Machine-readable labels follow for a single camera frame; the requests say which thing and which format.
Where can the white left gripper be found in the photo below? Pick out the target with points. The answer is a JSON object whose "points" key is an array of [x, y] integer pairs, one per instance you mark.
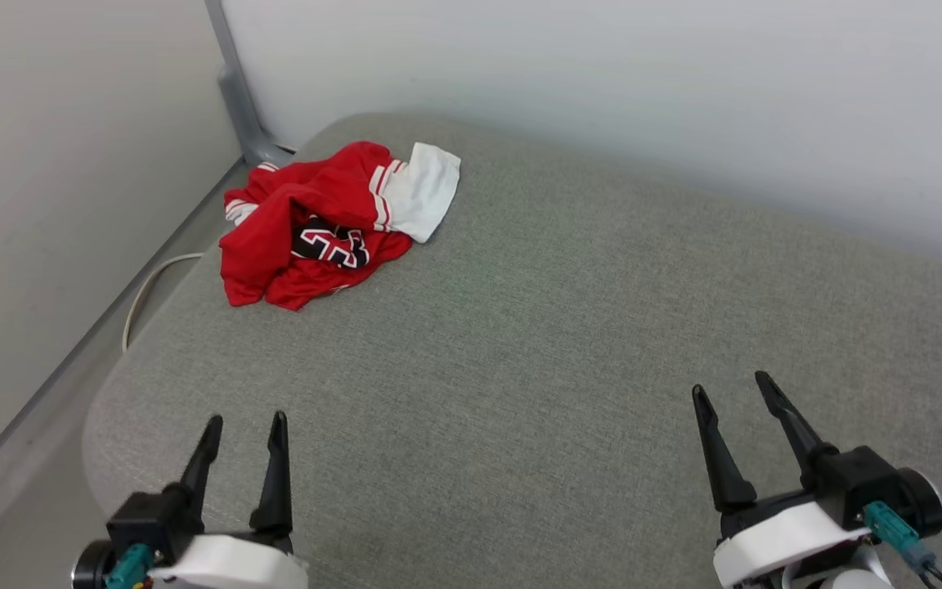
{"points": [[230, 566]]}

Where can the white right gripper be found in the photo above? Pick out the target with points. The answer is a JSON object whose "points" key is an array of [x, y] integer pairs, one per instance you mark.
{"points": [[782, 540]]}

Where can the red and white jersey garment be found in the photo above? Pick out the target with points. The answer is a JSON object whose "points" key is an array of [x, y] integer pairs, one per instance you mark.
{"points": [[316, 204]]}

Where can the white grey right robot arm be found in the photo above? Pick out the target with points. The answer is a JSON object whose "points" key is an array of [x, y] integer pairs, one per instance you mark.
{"points": [[847, 582]]}

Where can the grey baseboard strip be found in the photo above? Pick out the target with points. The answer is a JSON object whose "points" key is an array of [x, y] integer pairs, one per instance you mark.
{"points": [[70, 360]]}

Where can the grey fabric sofa seat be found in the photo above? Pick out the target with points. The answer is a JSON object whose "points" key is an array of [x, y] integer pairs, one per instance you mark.
{"points": [[536, 343]]}

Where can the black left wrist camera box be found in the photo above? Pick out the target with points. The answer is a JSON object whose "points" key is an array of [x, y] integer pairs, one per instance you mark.
{"points": [[148, 523]]}

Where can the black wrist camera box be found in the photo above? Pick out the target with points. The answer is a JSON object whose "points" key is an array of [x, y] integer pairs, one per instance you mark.
{"points": [[867, 483], [148, 523]]}

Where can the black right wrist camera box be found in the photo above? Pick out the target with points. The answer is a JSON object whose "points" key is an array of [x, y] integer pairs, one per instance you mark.
{"points": [[867, 483]]}

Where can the teal left camera connector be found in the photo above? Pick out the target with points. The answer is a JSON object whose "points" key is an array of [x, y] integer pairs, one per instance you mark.
{"points": [[129, 567]]}

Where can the teal camera connector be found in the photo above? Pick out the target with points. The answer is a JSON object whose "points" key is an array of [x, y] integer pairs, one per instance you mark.
{"points": [[129, 567], [892, 528]]}

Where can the teal right camera connector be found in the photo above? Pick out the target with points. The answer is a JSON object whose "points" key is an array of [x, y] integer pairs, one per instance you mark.
{"points": [[892, 528]]}

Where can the grey metal frame post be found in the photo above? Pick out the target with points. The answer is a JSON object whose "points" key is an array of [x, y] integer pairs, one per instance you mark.
{"points": [[238, 90]]}

